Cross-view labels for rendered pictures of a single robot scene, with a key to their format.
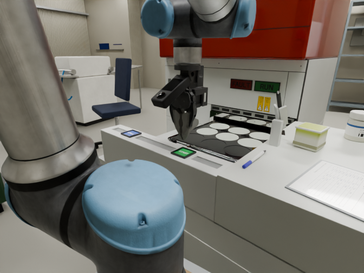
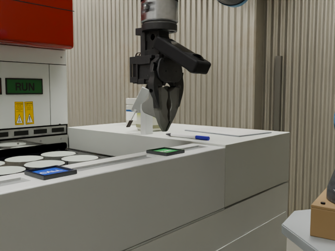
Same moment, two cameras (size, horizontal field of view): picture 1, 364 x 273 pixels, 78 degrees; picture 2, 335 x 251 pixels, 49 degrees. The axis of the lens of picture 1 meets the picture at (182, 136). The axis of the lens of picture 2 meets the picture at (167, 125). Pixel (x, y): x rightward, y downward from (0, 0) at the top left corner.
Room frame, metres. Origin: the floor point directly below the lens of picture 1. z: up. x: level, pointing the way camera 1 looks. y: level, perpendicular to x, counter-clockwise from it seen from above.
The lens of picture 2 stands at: (0.62, 0.74, 1.08)
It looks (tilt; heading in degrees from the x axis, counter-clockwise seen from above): 5 degrees down; 270
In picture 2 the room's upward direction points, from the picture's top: straight up
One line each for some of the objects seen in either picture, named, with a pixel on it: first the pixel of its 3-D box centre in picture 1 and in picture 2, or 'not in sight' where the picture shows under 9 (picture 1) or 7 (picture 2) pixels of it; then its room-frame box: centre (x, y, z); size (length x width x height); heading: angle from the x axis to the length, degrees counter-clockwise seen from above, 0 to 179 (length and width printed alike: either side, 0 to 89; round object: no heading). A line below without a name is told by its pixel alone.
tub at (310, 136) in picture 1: (310, 136); (152, 119); (0.67, -0.41, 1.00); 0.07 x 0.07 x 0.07; 40
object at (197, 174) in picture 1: (156, 161); (118, 200); (0.71, 0.09, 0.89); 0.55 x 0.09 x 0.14; 49
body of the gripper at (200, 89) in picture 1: (188, 87); (156, 56); (0.64, -0.02, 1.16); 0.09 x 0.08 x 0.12; 139
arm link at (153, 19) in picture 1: (173, 19); not in sight; (0.54, 0.02, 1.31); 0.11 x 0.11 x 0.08; 62
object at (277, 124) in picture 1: (279, 124); (142, 110); (0.69, -0.31, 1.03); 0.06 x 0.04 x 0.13; 139
